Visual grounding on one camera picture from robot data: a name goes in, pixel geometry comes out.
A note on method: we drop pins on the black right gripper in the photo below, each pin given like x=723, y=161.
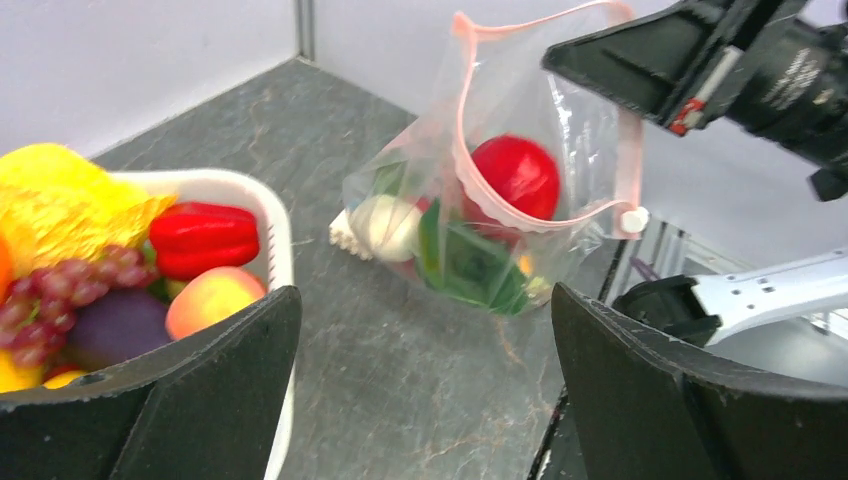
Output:
x=792, y=91

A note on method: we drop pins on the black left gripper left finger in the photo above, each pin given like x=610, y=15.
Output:
x=214, y=405

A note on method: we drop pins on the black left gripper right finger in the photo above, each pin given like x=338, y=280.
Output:
x=650, y=406

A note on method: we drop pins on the yellow pink peach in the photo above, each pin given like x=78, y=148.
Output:
x=210, y=298

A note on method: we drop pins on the red pomegranate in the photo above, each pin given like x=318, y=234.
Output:
x=521, y=172

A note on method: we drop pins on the clear zip top bag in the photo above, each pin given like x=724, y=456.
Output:
x=492, y=83

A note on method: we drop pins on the white plastic basket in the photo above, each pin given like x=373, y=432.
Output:
x=274, y=263

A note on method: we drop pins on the green leafy bok choy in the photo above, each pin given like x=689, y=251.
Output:
x=454, y=260

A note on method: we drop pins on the white radish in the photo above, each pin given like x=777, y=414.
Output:
x=387, y=227

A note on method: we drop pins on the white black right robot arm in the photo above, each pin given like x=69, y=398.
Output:
x=705, y=309

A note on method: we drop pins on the dark purple eggplant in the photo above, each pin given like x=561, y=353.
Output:
x=120, y=326

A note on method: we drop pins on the red bell pepper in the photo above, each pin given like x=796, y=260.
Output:
x=191, y=238

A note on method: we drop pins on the purple grapes bunch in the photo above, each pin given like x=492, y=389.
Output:
x=41, y=308

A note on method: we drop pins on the white and blue block stack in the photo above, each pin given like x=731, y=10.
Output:
x=341, y=236

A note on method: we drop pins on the yellow corn cob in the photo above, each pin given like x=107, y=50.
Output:
x=58, y=205

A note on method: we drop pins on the aluminium frame rail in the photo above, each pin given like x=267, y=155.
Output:
x=306, y=25

